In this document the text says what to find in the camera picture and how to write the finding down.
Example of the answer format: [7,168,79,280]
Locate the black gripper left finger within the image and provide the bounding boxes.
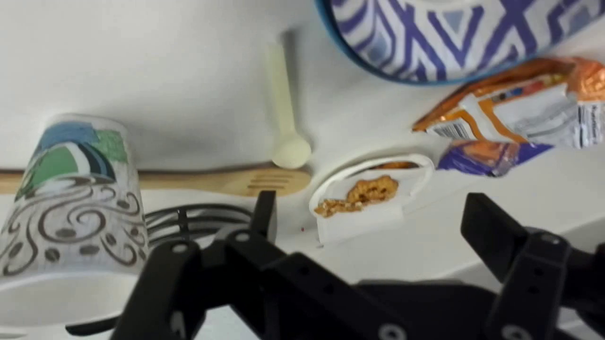
[109,189,357,340]

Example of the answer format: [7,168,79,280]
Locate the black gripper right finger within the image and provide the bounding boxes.
[459,191,605,340]

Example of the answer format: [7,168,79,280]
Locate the white plastic spoon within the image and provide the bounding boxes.
[262,36,313,172]

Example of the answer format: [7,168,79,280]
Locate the wooden slotted spoon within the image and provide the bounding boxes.
[0,163,313,199]

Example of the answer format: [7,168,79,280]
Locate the patterned paper cup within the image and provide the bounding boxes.
[0,112,150,331]

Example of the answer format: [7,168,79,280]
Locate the black metal whisk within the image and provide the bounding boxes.
[64,201,279,337]

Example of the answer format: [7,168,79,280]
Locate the white food container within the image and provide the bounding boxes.
[306,150,436,248]

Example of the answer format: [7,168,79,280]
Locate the orange snack pieces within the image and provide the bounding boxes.
[311,174,400,219]

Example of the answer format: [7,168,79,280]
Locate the orange snack bag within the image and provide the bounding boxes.
[409,55,605,180]

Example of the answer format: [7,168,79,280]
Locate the blue white patterned bowl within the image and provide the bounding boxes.
[326,0,605,83]

